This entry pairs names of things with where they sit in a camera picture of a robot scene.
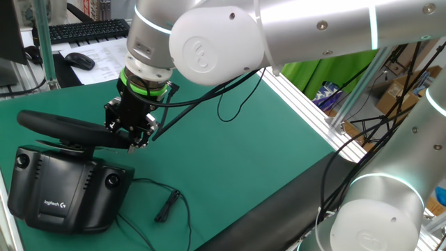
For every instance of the open brown cardboard box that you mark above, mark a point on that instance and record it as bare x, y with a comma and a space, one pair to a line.
390, 101

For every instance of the aluminium frame post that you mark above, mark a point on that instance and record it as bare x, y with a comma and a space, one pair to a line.
362, 87
43, 42

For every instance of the black racing steering wheel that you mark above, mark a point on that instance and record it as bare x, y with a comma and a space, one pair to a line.
76, 130

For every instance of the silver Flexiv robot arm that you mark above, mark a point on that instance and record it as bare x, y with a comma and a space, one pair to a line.
313, 28

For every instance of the black computer monitor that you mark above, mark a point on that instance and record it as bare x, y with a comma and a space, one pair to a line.
10, 31

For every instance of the bright green cloth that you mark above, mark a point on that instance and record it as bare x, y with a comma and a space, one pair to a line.
331, 73

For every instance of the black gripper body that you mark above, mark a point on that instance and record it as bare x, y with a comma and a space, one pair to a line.
137, 109

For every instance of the black computer mouse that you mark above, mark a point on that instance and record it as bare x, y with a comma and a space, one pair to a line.
80, 61

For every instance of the blue patterned bag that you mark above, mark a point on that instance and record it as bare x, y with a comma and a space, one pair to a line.
325, 96

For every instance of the black computer keyboard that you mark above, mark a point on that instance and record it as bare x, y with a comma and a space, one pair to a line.
90, 30

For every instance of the black foam strip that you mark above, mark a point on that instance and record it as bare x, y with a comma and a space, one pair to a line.
278, 209

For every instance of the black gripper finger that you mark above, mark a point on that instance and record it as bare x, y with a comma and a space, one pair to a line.
141, 136
111, 118

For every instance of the black rounded desk object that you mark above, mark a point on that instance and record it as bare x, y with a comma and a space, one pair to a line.
33, 54

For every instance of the white printed paper sheet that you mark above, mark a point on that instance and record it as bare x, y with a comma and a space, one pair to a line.
108, 59

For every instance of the black Logitech wheel base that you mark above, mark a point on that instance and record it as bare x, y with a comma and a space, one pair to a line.
66, 191

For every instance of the green table mat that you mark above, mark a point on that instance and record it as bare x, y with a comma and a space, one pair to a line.
226, 167

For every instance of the blue plastic object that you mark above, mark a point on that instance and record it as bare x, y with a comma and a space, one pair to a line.
441, 196

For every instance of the black tripod stand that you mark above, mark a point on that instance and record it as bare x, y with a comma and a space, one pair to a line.
384, 118

